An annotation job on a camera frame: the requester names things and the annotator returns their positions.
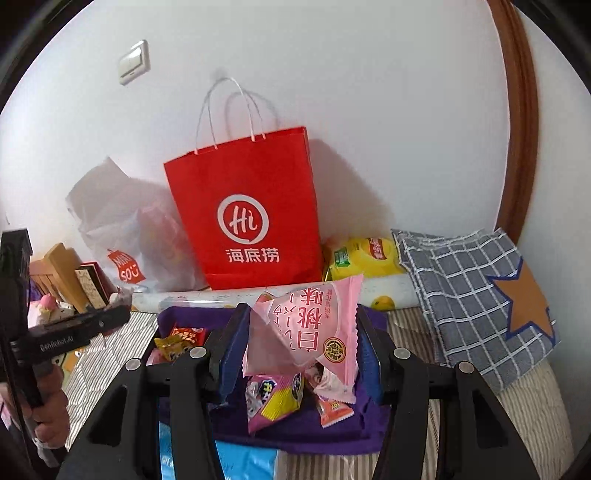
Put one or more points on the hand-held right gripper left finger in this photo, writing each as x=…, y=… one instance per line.
x=231, y=355

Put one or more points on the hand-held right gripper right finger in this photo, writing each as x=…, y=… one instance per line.
x=371, y=360

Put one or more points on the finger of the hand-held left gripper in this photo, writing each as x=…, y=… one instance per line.
x=101, y=319

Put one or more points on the pink snack packet clear window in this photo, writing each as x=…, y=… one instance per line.
x=332, y=383

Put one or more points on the red snack packet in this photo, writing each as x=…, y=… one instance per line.
x=187, y=334

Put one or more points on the yellow snack packet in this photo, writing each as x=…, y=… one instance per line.
x=171, y=348

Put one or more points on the pink cartoon snack packet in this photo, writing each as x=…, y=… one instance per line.
x=272, y=401

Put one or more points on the small red-pink snack packet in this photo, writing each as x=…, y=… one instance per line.
x=334, y=410

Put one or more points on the pale pink peach snack packet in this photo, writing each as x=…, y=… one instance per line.
x=300, y=323

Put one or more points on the person's left hand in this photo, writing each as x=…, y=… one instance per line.
x=55, y=406

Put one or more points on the patterned notebook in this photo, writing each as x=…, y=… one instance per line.
x=90, y=286

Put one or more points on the wooden headboard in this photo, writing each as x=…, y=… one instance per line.
x=60, y=267

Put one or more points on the printed paper roll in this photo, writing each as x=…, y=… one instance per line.
x=392, y=295

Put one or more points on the purple towel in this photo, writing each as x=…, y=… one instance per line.
x=295, y=429

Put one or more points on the yellow drink pack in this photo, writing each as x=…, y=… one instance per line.
x=364, y=261

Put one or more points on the white plastic shopping bag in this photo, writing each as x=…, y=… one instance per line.
x=115, y=217

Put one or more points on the blue tissue pack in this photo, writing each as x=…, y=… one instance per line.
x=244, y=461

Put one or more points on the grey checked cloth with star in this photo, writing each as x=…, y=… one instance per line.
x=461, y=300

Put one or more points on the striped mattress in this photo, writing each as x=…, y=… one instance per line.
x=531, y=415

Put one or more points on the red paper bag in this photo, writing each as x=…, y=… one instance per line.
x=240, y=184

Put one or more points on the white light switch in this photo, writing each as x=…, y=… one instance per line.
x=134, y=62

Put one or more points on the brown wooden door frame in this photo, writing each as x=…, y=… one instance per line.
x=519, y=138

